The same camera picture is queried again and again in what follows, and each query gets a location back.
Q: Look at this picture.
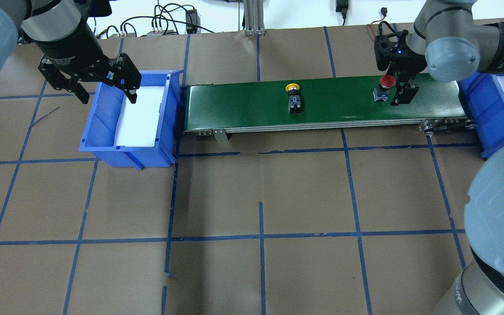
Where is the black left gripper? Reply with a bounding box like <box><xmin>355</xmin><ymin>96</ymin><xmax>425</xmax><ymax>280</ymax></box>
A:
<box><xmin>38</xmin><ymin>26</ymin><xmax>142</xmax><ymax>104</ymax></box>

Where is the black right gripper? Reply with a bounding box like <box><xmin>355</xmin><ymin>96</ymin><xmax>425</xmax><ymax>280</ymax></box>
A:
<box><xmin>388</xmin><ymin>55</ymin><xmax>427</xmax><ymax>106</ymax></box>

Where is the red push button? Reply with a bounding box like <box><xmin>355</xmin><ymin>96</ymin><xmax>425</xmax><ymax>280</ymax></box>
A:
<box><xmin>373</xmin><ymin>74</ymin><xmax>391</xmax><ymax>102</ymax></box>

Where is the yellow push button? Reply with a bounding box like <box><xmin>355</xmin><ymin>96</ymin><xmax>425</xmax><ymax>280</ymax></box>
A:
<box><xmin>285</xmin><ymin>83</ymin><xmax>304</xmax><ymax>115</ymax></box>

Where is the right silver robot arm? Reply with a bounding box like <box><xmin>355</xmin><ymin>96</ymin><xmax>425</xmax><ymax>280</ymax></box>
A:
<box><xmin>374</xmin><ymin>0</ymin><xmax>504</xmax><ymax>315</ymax></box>

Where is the green conveyor belt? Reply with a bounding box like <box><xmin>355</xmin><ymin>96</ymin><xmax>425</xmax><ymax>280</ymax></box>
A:
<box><xmin>184</xmin><ymin>74</ymin><xmax>476</xmax><ymax>135</ymax></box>

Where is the blue source bin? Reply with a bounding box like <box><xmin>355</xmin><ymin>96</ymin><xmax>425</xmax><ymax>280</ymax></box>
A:
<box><xmin>79</xmin><ymin>70</ymin><xmax>183</xmax><ymax>170</ymax></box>

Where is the white foam in source bin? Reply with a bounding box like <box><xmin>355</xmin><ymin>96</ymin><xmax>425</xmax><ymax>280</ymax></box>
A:
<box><xmin>114</xmin><ymin>86</ymin><xmax>165</xmax><ymax>147</ymax></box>

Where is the blue destination bin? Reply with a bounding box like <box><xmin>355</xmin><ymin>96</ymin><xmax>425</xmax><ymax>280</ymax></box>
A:
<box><xmin>458</xmin><ymin>73</ymin><xmax>504</xmax><ymax>159</ymax></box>

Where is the black power adapter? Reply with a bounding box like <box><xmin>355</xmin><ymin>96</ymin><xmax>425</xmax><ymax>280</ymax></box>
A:
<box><xmin>185</xmin><ymin>9</ymin><xmax>200</xmax><ymax>34</ymax></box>

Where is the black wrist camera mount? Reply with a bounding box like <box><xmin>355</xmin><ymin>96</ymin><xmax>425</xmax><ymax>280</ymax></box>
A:
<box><xmin>374</xmin><ymin>30</ymin><xmax>409</xmax><ymax>71</ymax></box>

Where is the aluminium frame post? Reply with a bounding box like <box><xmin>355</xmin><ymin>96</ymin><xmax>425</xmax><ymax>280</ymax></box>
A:
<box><xmin>243</xmin><ymin>0</ymin><xmax>266</xmax><ymax>36</ymax></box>

